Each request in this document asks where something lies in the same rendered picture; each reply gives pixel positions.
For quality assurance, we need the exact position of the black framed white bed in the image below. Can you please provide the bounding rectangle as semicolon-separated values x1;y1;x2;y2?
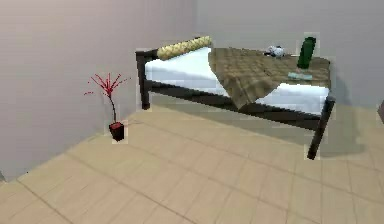
135;45;336;161

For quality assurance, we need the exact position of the yellow patterned pillow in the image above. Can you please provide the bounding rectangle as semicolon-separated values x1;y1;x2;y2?
156;35;213;62

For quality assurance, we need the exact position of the brown quilted blanket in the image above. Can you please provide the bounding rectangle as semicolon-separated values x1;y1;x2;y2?
207;46;332;110

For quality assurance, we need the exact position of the red house plant black pot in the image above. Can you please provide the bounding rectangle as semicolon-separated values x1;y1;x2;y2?
83;72;132;142

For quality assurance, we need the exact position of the black and white ball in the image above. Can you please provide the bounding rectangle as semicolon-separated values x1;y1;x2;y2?
265;45;286;58

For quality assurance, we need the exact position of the pale teal flat book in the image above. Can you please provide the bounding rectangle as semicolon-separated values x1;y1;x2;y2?
287;71;314;81

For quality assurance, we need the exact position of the green bottle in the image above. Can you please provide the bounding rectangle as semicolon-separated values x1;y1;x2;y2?
296;36;317;70

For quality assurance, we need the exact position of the dark brown furniture edge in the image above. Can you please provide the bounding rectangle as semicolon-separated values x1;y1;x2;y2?
377;99;384;125

